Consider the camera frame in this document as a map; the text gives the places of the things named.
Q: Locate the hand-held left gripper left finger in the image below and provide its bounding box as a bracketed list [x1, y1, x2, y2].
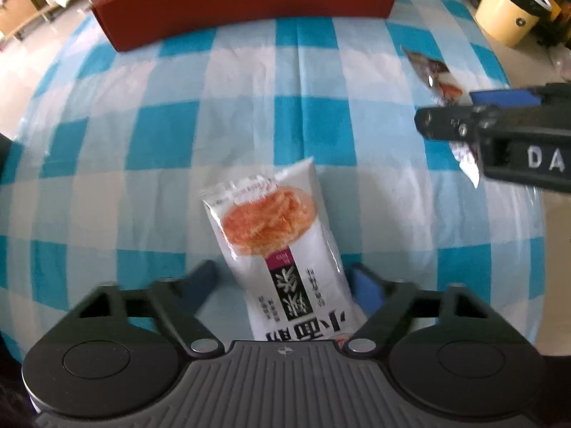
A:
[78, 259, 224, 358]

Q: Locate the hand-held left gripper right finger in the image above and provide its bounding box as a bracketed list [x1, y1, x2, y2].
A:
[343, 263, 494, 358]

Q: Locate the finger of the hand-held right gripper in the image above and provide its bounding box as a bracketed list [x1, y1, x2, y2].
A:
[414, 105, 498, 141]
[469, 89, 547, 107]

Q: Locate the small brown snack packet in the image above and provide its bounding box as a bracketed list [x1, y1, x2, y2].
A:
[401, 46, 485, 188]

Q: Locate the white noodle snack packet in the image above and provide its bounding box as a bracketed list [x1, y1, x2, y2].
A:
[203, 157, 369, 348]

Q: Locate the red cardboard box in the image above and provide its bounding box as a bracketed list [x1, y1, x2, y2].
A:
[91, 0, 404, 53]

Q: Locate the cream trash bin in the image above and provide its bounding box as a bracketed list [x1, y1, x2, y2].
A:
[474, 0, 554, 47]

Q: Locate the blue white checked tablecloth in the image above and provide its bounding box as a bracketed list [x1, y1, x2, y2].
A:
[0, 0, 549, 366]

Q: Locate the wooden TV cabinet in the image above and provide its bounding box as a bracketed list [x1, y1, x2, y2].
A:
[0, 0, 117, 41]

